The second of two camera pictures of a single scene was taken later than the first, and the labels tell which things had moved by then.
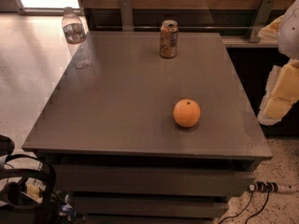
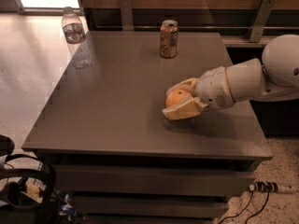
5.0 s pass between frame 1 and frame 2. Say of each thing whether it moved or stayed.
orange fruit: moved
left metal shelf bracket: stayed
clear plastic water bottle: stayed
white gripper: moved
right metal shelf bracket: stayed
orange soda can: stayed
